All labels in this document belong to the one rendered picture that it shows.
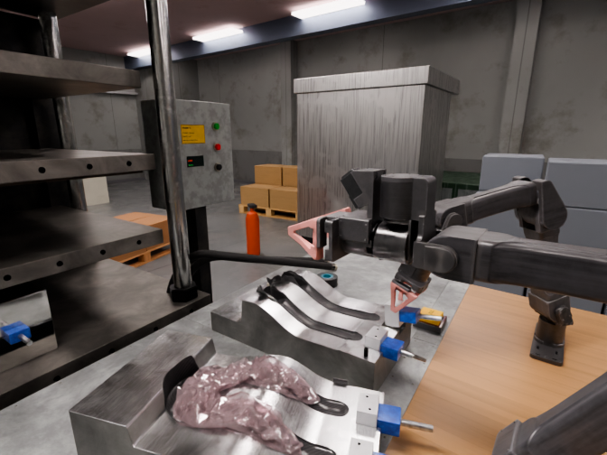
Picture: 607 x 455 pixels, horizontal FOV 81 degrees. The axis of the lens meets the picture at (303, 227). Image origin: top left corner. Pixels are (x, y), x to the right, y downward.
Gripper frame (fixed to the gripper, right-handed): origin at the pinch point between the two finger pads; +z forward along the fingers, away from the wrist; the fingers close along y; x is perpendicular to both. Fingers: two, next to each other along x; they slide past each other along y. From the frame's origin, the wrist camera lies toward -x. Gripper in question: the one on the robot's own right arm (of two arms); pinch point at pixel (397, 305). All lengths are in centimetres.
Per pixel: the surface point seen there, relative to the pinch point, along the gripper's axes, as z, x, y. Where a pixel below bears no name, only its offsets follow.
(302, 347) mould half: 14.9, -12.0, 17.4
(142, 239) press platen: 22, -76, 19
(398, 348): 2.8, 6.2, 11.9
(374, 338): 3.7, 1.1, 13.5
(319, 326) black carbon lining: 12.4, -12.9, 10.0
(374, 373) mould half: 8.2, 5.1, 17.2
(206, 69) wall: 5, -847, -620
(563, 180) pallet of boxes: -46, 20, -174
